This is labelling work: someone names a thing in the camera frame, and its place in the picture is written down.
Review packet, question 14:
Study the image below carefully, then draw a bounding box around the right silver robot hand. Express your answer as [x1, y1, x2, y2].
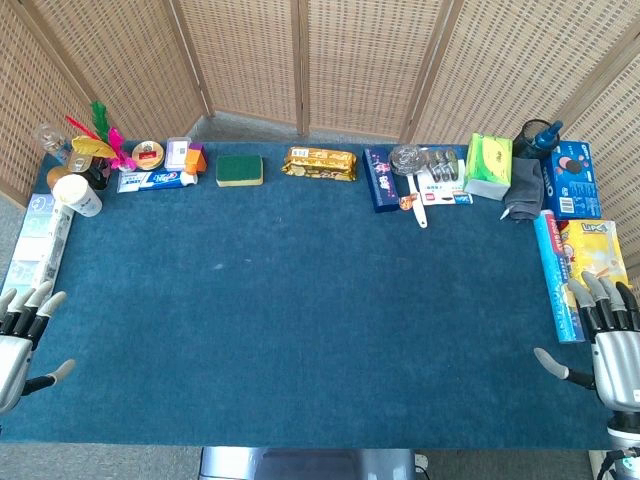
[533, 272, 640, 416]

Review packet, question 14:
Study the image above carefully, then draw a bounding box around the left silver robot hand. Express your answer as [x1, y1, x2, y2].
[0, 279, 76, 415]

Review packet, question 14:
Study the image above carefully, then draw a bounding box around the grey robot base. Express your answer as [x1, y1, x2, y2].
[198, 446, 419, 480]

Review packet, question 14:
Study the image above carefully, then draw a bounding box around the yellow Lipo snack bag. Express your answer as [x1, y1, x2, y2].
[559, 219, 630, 297]

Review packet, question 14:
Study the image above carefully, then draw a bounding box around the blue cling wrap roll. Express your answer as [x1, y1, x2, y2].
[532, 209, 586, 345]

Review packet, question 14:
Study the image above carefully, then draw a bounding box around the white light-blue carton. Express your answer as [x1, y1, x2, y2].
[0, 193, 76, 301]

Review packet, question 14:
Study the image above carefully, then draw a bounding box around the white paper cup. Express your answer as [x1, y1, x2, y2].
[52, 173, 104, 218]

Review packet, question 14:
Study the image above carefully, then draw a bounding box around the orange round lid jar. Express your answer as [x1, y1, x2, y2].
[46, 165, 74, 191]

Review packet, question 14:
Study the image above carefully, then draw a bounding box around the blue Oreo box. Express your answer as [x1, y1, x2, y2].
[542, 140, 603, 221]

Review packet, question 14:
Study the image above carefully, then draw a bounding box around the grey folded cloth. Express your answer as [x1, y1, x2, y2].
[502, 157, 546, 222]

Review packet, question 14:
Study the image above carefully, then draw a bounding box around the dark glass bottle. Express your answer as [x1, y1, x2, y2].
[82, 157, 112, 191]

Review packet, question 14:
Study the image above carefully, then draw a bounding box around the yellow tin can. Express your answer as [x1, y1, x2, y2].
[68, 149, 94, 174]

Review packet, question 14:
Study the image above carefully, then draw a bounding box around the clear plastic bottle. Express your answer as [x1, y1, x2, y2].
[33, 122, 74, 165]

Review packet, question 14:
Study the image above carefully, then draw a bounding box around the blue white toothpaste box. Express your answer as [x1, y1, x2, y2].
[116, 168, 200, 194]

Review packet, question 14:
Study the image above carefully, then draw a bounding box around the colourful feather shuttlecock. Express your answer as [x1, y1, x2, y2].
[64, 100, 136, 174]

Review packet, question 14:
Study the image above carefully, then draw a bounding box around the green tissue box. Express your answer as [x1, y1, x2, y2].
[463, 132, 515, 202]

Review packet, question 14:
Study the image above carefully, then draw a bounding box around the dark blue bottle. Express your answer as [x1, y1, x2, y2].
[534, 119, 565, 151]

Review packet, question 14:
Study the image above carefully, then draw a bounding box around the black mesh pen holder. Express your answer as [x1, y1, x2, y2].
[512, 118, 561, 161]

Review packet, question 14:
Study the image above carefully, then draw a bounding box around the round red gold tin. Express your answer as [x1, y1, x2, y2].
[131, 140, 167, 171]

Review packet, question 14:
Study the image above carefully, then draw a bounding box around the battery blister pack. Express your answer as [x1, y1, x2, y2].
[417, 145, 474, 207]

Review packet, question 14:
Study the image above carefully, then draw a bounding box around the clear plastic card box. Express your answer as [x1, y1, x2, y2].
[163, 136, 194, 171]

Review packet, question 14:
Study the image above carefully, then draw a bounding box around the orange purple block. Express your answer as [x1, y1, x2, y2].
[184, 142, 208, 175]

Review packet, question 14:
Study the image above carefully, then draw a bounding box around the blue felt table mat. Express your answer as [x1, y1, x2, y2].
[0, 140, 640, 450]

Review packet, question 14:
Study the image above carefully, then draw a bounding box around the green yellow sponge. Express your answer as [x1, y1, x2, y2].
[215, 153, 265, 188]

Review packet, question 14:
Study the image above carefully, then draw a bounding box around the dark blue flat box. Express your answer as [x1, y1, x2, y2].
[362, 147, 401, 215]

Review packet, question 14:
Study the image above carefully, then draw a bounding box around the golden biscuit pack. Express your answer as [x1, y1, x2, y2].
[280, 145, 359, 182]

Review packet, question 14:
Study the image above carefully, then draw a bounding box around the wicker folding screen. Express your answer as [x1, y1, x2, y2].
[0, 0, 640, 281]

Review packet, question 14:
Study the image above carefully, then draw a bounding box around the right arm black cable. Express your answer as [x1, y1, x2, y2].
[598, 448, 626, 480]

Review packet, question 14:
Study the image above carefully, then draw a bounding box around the steel scourer white handle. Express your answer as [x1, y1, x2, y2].
[388, 144, 430, 230]

